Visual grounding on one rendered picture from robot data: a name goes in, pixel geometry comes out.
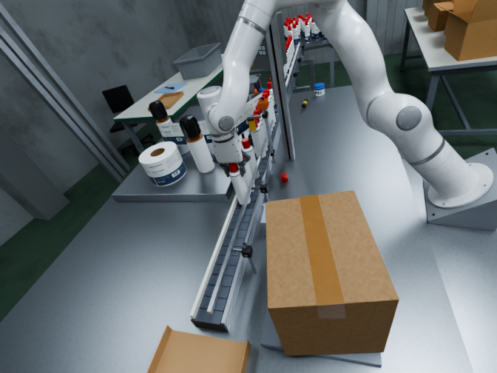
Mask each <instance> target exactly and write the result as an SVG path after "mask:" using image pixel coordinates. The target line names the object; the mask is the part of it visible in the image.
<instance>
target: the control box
mask: <svg viewBox="0 0 497 373"><path fill-rule="evenodd" d="M276 13H277V23H278V30H279V35H280V46H281V52H282V57H283V65H285V64H287V63H288V61H287V55H286V48H285V36H284V30H283V19H282V13H281V12H276ZM261 45H265V46H266V53H267V56H256V57H255V59H254V62H253V64H252V66H251V69H253V70H268V71H271V66H270V61H269V57H268V48H267V44H266V37H265V38H264V41H263V42H262V44H261Z"/></svg>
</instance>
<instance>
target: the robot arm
mask: <svg viewBox="0 0 497 373"><path fill-rule="evenodd" d="M304 4H307V7H308V11H309V13H310V15H311V17H312V19H313V20H314V23H315V25H316V26H317V27H318V28H319V30H320V31H321V32H322V34H323V35H324V36H325V37H326V38H327V39H328V40H329V42H330V43H331V45H332V46H333V47H334V49H335V50H336V52H337V54H338V56H339V58H340V60H341V62H342V63H343V65H344V67H345V69H346V71H347V73H348V75H349V78H350V80H351V83H352V85H353V88H354V93H355V96H356V101H357V104H358V108H359V111H360V114H361V116H362V119H363V121H364V122H365V123H366V124H367V125H368V126H369V127H370V128H372V129H374V130H376V131H378V132H381V133H383V134H384V135H386V136H387V137H388V138H389V139H390V140H392V142H393V143H394V144H395V146H396V148H397V150H398V153H399V154H400V155H401V156H402V157H403V158H404V159H405V160H406V161H407V162H408V163H409V164H410V165H411V166H412V167H413V168H414V169H415V170H416V171H417V172H418V173H419V174H420V175H421V176H422V177H423V178H424V179H425V180H426V181H427V182H428V183H429V184H430V188H429V190H428V198H429V200H430V201H431V202H432V203H433V204H434V205H435V206H437V207H441V208H445V209H452V208H458V207H461V206H465V205H468V204H471V203H472V202H474V201H476V200H478V199H479V198H480V197H481V196H483V195H484V194H485V193H486V192H487V191H488V190H489V188H490V187H491V186H492V184H493V179H494V176H493V172H492V171H491V169H490V168H489V167H487V166H485V165H483V164H479V163H468V164H467V163H466V162H465V161H464V160H463V159H462V157H461V156H460V155H459V154H458V153H457V152H456V151H455V150H454V149H453V148H452V147H451V145H449V143H447V142H446V140H444V138H443V137H442V136H441V135H440V134H439V133H438V132H437V131H436V129H435V128H434V126H433V118H432V115H431V113H430V110H429V109H428V108H427V107H426V106H425V104H423V103H422V102H421V101H420V100H419V99H417V98H415V97H413V96H411V95H406V94H399V93H395V92H394V91H393V90H392V89H391V86H390V85H389V82H388V78H387V74H386V69H385V62H384V59H383V56H382V52H381V50H380V48H379V45H378V43H377V41H376V39H375V36H374V34H373V32H372V30H371V29H370V27H369V26H368V24H367V23H366V22H365V20H364V19H363V18H362V17H361V16H360V15H359V14H358V13H357V12H356V11H355V10H354V9H353V8H352V7H351V6H350V5H349V3H348V1H347V0H245V1H244V3H243V6H242V8H241V11H240V14H239V16H238V18H237V21H236V24H235V26H234V29H233V31H232V34H231V37H230V39H229V42H228V44H227V47H226V50H225V52H224V55H223V60H222V67H223V88H222V87H220V86H213V87H207V88H205V89H203V90H201V91H200V92H199V93H198V94H197V99H198V101H199V104H200V108H201V110H202V112H203V116H204V118H205V121H206V124H207V127H208V129H209V133H210V135H211V137H212V144H213V149H214V154H215V157H214V159H213V160H212V161H213V162H214V163H216V164H217V165H219V166H220V167H222V169H224V172H225V174H226V176H227V178H228V177H229V172H230V169H229V165H228V164H227V163H237V164H238V165H239V167H240V174H241V176H242V177H243V176H244V175H245V173H246V169H245V165H246V163H247V162H248V161H249V160H250V159H251V157H250V156H249V155H248V154H246V153H245V151H244V149H243V145H242V143H241V141H240V139H239V137H238V135H237V133H234V131H236V127H235V125H236V124H237V122H238V120H239V118H240V116H241V114H242V112H243V109H244V107H245V105H246V102H247V99H248V96H249V72H250V69H251V66H252V64H253V62H254V59H255V57H256V55H257V53H258V50H259V49H260V46H261V44H262V42H263V39H264V38H265V36H266V33H267V31H268V28H269V26H270V24H271V21H272V19H273V17H274V14H275V13H276V12H277V11H278V10H280V9H284V8H288V7H296V6H300V5H304ZM243 157H244V158H245V159H244V160H243Z"/></svg>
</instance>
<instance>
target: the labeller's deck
mask: <svg viewBox="0 0 497 373"><path fill-rule="evenodd" d="M207 146H208V148H209V151H210V154H211V157H212V160H213V159H214V157H215V154H214V149H213V144H207ZM181 157H182V159H183V161H184V163H185V165H186V168H187V170H186V174H185V175H184V176H183V177H182V178H181V179H180V180H178V181H176V182H174V183H173V184H170V185H167V186H155V185H154V184H153V183H152V182H151V180H150V179H149V176H148V175H147V174H146V172H145V170H144V168H143V167H142V165H141V163H139V164H138V165H137V166H136V168H134V169H133V171H132V172H131V173H130V174H129V175H128V176H127V178H126V179H125V180H124V181H123V182H122V184H121V185H120V186H119V187H118V188H117V189H116V190H115V191H114V192H113V193H112V194H111V196H112V197H113V198H114V200H115V201H229V199H230V197H231V194H232V191H233V189H234V187H233V184H232V182H231V179H230V176H229V177H228V178H227V176H226V174H225V172H224V169H222V167H220V166H219V165H217V164H216V163H214V165H215V168H214V169H213V170H212V171H211V172H209V173H206V174H203V173H200V172H199V170H198V168H197V165H196V163H195V160H194V159H193V156H192V154H191V151H190V150H189V151H188V152H187V153H185V154H183V155H182V156H181Z"/></svg>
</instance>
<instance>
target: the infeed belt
mask: <svg viewBox="0 0 497 373"><path fill-rule="evenodd" d="M275 118H276V123H275V127H274V128H273V131H272V132H271V134H272V136H271V139H272V143H273V141H274V136H275V134H276V131H277V126H278V124H279V116H278V115H276V116H275ZM270 151H271V150H270V146H269V143H268V151H267V152H266V157H265V158H263V159H262V160H261V162H260V167H259V173H260V178H259V179H257V180H255V181H254V185H255V186H256V187H260V185H261V180H262V179H263V175H264V172H265V169H266V164H267V162H268V157H269V154H270ZM258 192H259V189H256V190H255V191H254V192H253V193H251V194H250V199H251V203H250V204H248V205H247V207H246V210H245V213H244V216H243V219H242V223H241V225H240V229H239V232H238V234H237V238H236V241H235V244H234V248H233V249H242V248H243V243H244V241H245V238H246V233H247V231H248V227H249V223H250V220H251V216H252V213H253V210H254V205H255V203H256V200H257V196H258ZM241 209H242V206H241V205H240V204H239V201H238V202H237V205H236V207H235V210H234V213H233V215H232V218H231V221H230V224H229V227H228V229H227V232H226V235H225V238H224V240H223V244H222V246H221V248H220V252H219V254H218V256H217V260H216V262H215V265H214V268H213V270H212V274H211V277H210V278H209V282H208V285H207V287H206V291H205V293H204V296H203V299H202V301H201V304H200V307H199V308H200V309H198V312H197V315H196V318H195V319H194V321H198V322H203V323H212V324H217V325H220V323H221V320H222V317H223V313H224V310H225V307H226V302H227V300H228V296H229V292H230V289H231V285H232V282H233V279H234V274H235V272H236V268H237V265H238V261H239V259H240V254H241V253H236V252H232V253H231V257H230V260H229V264H228V266H227V269H226V273H225V275H224V278H223V282H222V285H221V287H220V291H219V294H218V296H217V301H216V304H215V306H214V310H213V312H212V314H209V313H208V312H207V309H208V307H209V303H210V300H211V298H212V294H213V291H214V288H215V285H216V282H217V279H218V276H219V274H220V270H221V268H222V265H223V262H224V259H225V256H226V253H227V250H228V247H229V244H230V241H231V237H232V235H233V232H234V228H235V226H236V223H237V219H238V217H239V215H240V211H241Z"/></svg>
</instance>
